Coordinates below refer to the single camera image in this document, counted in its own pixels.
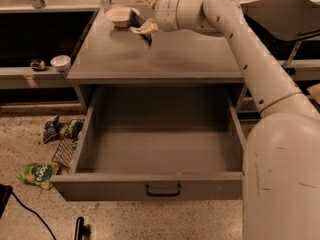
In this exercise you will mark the small dark round object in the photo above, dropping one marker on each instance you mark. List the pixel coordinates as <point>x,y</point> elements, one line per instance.
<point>38,65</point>

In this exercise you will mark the dark blue snack bag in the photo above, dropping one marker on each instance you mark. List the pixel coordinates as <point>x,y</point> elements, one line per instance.
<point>50,128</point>

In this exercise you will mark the black drawer handle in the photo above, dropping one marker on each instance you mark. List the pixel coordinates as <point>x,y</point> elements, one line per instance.
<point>162,192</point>

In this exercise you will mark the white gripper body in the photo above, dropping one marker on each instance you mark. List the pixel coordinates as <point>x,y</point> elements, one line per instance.
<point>165,9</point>

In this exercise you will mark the grey side shelf rail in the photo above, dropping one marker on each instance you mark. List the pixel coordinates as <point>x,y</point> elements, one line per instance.
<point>27,78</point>

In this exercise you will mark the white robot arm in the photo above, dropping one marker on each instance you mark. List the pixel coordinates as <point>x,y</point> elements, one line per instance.
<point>281,160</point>

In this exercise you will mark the grey open top drawer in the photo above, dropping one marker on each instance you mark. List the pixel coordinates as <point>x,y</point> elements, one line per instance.
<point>120,152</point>

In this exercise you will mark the black object on floor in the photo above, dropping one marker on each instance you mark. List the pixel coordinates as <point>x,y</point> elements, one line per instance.
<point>82,231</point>

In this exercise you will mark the cream paper bowl on counter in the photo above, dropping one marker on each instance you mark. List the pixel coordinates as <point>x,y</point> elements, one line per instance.
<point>120,16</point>

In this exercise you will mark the black wire rack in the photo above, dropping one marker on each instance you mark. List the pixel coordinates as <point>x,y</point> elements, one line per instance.
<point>65,151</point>

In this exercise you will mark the black tray on stand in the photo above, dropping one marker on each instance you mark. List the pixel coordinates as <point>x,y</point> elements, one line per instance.
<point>279,24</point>

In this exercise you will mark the grey cabinet with counter top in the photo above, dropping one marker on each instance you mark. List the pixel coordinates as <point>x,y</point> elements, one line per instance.
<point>179,72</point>

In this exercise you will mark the dark blue rxbar wrapper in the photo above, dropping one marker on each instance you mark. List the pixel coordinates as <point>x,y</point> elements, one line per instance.
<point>136,21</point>

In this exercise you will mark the green snack pouch on floor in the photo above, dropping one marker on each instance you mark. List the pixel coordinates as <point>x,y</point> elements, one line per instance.
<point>38,174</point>

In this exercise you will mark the small white bowl on shelf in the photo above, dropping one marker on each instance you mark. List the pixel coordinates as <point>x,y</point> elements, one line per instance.
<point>61,63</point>

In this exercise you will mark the green snack bag by rack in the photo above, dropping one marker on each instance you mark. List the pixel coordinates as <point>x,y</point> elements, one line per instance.
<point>73,129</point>

